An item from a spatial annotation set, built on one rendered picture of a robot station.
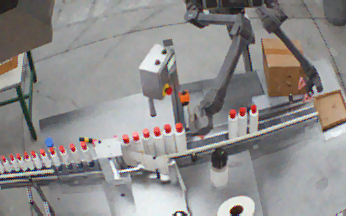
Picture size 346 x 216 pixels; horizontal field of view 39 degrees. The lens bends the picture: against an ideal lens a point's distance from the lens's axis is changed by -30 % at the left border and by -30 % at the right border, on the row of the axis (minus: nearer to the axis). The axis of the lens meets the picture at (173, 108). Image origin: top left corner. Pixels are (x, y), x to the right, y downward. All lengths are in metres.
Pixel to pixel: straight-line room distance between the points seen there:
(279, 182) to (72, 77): 2.40
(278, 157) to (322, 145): 0.36
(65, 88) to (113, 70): 0.46
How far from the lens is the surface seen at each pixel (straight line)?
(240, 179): 3.25
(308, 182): 3.29
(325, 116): 3.59
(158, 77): 2.94
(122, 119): 3.61
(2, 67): 4.29
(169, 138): 3.25
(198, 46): 5.09
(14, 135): 4.89
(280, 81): 3.53
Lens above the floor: 3.61
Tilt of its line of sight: 50 degrees down
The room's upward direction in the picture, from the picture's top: 8 degrees counter-clockwise
